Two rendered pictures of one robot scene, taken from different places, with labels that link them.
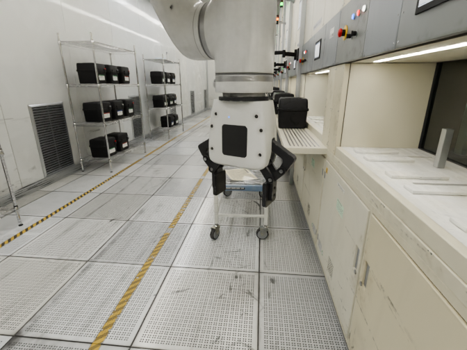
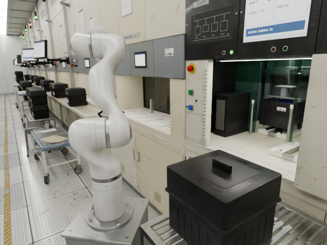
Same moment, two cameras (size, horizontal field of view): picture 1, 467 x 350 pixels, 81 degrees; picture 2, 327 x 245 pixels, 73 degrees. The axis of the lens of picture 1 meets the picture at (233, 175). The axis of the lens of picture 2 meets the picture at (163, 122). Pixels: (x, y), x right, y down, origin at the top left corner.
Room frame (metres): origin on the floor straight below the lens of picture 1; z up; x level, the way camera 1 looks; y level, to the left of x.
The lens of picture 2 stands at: (-0.87, 0.64, 1.37)
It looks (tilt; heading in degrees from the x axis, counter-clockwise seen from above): 15 degrees down; 320
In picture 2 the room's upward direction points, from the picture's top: 1 degrees counter-clockwise
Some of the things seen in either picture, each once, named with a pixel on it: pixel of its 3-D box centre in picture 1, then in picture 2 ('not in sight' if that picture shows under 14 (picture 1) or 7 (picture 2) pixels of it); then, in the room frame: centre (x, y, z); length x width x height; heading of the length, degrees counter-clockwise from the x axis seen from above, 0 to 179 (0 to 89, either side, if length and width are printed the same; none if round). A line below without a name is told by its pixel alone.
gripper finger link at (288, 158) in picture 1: (270, 153); not in sight; (0.39, -0.06, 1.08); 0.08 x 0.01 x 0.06; 59
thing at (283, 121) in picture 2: not in sight; (282, 108); (-0.24, -1.01, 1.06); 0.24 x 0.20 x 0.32; 174
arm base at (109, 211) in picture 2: not in sight; (108, 195); (-0.10, 0.29, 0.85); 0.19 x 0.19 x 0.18
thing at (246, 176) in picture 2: not in sight; (221, 178); (-0.46, 0.02, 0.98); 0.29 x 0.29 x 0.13; 83
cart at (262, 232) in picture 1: (244, 191); (56, 150); (2.34, -0.10, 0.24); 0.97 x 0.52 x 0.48; 177
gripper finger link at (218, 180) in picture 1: (213, 173); not in sight; (0.45, 0.03, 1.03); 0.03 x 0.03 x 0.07; 59
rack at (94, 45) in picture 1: (110, 104); not in sight; (4.25, 1.87, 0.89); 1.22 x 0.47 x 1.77; 174
